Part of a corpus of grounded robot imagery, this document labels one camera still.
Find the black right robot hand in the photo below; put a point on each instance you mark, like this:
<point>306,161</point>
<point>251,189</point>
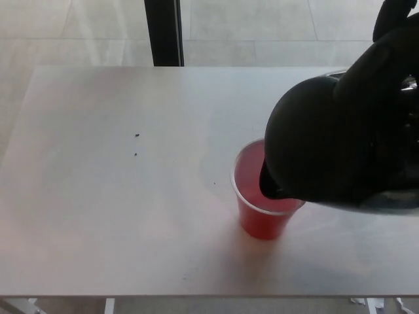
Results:
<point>391,16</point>

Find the black electric kettle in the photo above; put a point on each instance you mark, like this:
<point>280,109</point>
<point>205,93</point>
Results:
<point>320,137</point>

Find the red plastic cup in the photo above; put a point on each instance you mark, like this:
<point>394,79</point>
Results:
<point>262,224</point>

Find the white table leg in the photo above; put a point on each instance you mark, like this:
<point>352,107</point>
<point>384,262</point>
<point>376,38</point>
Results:
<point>375,307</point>
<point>109,305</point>

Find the black window frame post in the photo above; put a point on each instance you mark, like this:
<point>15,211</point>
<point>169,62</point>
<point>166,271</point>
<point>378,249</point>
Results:
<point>165,32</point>

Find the white table frame brace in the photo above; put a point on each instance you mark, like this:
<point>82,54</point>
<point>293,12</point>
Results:
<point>27,305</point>

